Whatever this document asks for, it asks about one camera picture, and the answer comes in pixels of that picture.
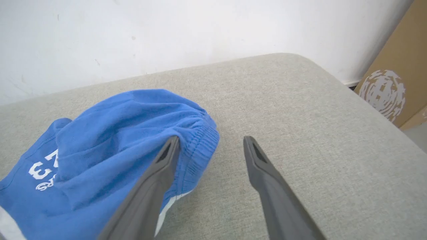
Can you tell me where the light grey fabric sofa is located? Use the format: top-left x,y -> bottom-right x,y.
0,53 -> 427,240

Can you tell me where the brown cardboard box with print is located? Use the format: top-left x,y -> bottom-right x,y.
354,0 -> 427,131

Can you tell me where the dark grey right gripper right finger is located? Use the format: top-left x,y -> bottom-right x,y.
243,136 -> 327,240

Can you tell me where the blue garment with white print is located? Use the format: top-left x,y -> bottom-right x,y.
0,89 -> 220,240

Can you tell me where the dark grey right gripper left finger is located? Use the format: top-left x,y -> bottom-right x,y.
97,136 -> 181,240

